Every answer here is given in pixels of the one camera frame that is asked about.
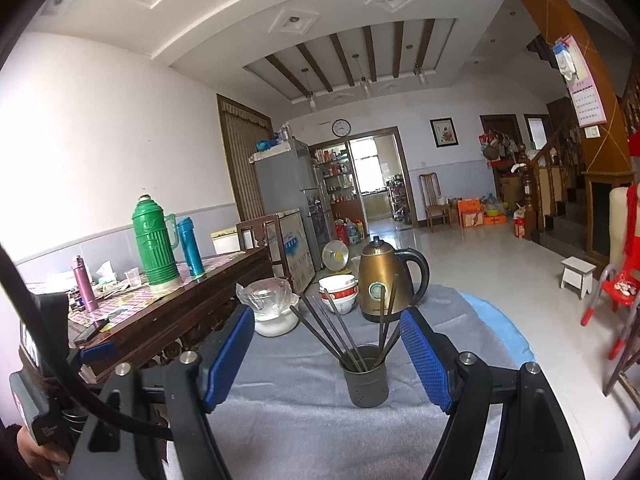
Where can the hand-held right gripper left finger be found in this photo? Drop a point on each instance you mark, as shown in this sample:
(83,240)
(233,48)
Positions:
(227,355)

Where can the blue round table cover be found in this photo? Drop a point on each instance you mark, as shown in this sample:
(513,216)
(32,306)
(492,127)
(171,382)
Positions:
(500,325)

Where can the stack of white red bowls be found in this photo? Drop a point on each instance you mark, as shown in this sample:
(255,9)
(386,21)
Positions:
(339,295)

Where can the pink wall calendar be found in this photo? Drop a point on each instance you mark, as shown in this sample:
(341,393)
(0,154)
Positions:
(585,90)

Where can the clear plastic bag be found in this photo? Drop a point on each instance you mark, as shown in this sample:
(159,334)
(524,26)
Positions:
(265,295)

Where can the person's left hand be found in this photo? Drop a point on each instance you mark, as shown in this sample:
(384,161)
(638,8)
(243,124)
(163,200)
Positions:
(35,455)

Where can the wooden dining chair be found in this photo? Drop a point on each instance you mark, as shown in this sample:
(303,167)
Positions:
(432,195)

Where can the orange cardboard boxes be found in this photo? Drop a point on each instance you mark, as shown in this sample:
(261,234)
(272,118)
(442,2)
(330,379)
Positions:
(470,214)

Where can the blue plastic jug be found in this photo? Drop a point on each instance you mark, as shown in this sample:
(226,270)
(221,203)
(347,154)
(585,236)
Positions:
(354,233)

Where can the white small stool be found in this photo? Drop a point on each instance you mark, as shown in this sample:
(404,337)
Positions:
(577,272)

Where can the blue thermos flask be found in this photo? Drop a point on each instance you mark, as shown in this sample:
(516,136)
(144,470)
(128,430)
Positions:
(191,250)

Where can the round wall clock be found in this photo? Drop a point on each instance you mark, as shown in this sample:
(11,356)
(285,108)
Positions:
(341,128)

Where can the cream white box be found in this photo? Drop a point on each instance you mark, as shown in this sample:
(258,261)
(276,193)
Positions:
(225,241)

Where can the brown wooden door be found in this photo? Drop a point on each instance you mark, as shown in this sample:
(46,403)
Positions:
(242,160)

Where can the dark wooden chair back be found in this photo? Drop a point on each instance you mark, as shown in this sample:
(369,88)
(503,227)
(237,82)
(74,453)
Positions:
(257,235)

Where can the red plastic jug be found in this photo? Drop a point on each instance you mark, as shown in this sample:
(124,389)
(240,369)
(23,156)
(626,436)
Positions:
(341,234)

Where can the white ceramic pot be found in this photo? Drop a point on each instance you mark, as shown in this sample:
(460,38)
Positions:
(272,325)

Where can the patterned table cover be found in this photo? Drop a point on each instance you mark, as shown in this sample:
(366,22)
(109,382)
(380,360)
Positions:
(135,300)

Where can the shelf with bottles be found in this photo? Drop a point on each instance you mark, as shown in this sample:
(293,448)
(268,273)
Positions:
(335,180)

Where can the dark wooden sideboard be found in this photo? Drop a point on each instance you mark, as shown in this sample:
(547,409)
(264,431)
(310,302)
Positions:
(200,300)

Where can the grey tablecloth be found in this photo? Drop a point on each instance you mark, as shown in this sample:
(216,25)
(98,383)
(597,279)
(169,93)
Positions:
(300,410)

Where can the red gift bag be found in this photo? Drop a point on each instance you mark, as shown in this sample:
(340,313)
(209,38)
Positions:
(521,221)

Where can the white electric fan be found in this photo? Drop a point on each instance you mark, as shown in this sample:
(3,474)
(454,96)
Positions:
(335,256)

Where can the red plastic chair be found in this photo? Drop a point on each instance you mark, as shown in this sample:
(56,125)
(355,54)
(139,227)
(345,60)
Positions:
(622,287)

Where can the purple drink bottle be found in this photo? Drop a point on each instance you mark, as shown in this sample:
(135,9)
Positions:
(85,285)

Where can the green thermos flask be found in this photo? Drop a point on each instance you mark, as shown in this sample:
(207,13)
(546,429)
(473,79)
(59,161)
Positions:
(155,245)

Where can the framed wall picture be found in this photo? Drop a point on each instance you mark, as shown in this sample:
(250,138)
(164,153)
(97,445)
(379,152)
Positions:
(443,132)

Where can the black phone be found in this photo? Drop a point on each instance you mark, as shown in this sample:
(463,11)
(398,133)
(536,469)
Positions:
(92,331)

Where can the grey refrigerator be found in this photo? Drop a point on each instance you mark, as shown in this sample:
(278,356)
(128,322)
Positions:
(285,180)

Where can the grey perforated utensil holder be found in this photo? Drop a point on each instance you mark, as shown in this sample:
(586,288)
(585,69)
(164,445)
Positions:
(365,385)

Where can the pendant ceiling lamp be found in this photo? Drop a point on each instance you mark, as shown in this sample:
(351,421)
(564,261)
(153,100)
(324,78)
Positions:
(312,101)
(365,86)
(421,76)

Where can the gold electric kettle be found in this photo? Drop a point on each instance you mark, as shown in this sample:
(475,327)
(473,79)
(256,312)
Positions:
(382,280)

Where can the blue plastic bag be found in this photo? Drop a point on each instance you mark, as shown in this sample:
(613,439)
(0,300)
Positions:
(265,146)

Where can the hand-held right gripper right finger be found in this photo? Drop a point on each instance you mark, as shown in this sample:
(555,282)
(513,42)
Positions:
(427,360)

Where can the wooden stair railing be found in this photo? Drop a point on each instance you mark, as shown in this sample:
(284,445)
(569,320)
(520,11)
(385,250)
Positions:
(555,160)

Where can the white tissue paper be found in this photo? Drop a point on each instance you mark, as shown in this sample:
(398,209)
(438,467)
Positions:
(106,272)

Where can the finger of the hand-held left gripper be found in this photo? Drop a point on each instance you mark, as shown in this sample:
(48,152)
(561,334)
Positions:
(96,350)

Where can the bundle of dark chopsticks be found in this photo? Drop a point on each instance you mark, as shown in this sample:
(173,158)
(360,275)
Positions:
(336,342)

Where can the white chest freezer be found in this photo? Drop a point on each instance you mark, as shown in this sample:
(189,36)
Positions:
(297,250)

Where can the clear plastic cup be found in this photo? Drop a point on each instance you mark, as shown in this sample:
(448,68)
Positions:
(133,278)

